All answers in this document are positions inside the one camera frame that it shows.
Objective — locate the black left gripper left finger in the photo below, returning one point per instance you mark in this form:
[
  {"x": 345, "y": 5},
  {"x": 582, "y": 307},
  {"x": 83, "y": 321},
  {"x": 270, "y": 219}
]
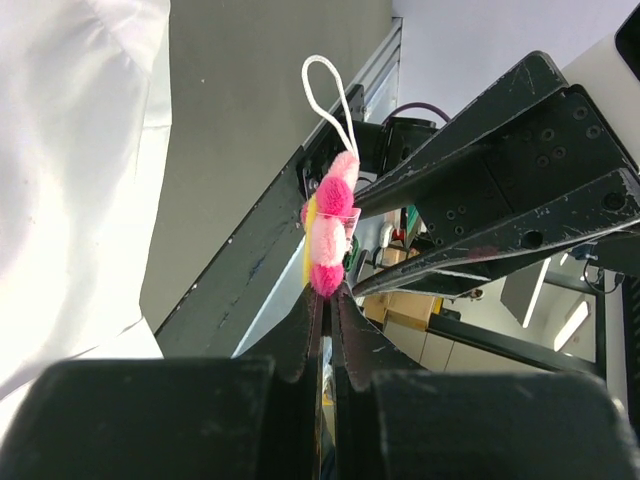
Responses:
[{"x": 255, "y": 416}]

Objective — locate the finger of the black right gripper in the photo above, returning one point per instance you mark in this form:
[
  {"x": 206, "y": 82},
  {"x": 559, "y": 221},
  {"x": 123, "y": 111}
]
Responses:
[
  {"x": 599, "y": 208},
  {"x": 528, "y": 83}
]

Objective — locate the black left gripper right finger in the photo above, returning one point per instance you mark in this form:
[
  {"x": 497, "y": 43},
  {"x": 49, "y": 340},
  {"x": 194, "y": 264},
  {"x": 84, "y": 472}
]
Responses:
[{"x": 397, "y": 420}]

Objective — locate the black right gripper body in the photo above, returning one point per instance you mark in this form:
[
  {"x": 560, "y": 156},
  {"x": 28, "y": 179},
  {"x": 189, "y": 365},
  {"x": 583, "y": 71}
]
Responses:
[{"x": 556, "y": 147}]

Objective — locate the pink flower brooch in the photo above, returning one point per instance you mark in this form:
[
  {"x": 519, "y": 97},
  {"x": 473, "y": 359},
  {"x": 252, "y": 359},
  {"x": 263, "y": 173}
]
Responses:
[{"x": 329, "y": 216}]

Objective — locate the white shirt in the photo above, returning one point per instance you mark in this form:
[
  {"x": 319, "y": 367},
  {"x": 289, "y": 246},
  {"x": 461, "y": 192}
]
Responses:
[{"x": 85, "y": 124}]

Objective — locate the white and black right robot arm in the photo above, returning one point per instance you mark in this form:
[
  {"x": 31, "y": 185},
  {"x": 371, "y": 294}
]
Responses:
[{"x": 608, "y": 72}]

